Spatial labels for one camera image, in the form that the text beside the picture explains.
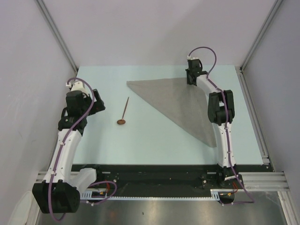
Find copper spoon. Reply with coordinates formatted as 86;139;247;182
117;97;129;125

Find grey cloth napkin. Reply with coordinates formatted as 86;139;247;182
127;78;217;148

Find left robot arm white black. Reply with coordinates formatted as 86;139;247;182
32;89;105;214

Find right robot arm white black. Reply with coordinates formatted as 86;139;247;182
186;56;242;188

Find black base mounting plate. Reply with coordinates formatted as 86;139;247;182
70;164;274;199

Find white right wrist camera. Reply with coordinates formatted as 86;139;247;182
187;56;199;60

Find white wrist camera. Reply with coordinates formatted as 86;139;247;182
66;81;88;93
187;56;199;60

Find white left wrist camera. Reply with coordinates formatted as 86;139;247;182
66;81;88;93

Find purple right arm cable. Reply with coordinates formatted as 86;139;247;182
188;46;256;204

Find left aluminium corner post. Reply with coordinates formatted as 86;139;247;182
34;0;79;74

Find aluminium corner post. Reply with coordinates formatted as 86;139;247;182
240;0;285;72
34;0;79;74

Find right aluminium corner post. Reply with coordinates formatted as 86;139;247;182
240;0;285;72

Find white slotted cable duct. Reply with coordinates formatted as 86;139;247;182
79;189;221;200

